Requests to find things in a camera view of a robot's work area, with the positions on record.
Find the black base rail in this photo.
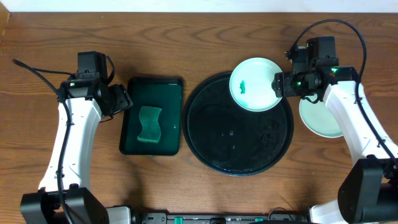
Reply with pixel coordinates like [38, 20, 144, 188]
[141, 213, 310, 224]

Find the black rectangular water tray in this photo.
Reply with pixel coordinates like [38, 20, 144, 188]
[119, 77, 183, 156]

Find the green scrub sponge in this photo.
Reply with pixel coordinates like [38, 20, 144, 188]
[137, 106, 162, 144]

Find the mint green plate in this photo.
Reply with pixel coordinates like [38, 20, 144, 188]
[229, 57, 282, 112]
[299, 95, 343, 138]

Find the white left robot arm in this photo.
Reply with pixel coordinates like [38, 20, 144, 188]
[20, 80, 134, 223]

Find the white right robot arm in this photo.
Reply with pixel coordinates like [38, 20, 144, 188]
[272, 67, 397, 223]

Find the round black serving tray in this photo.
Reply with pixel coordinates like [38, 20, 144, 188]
[182, 72, 294, 176]

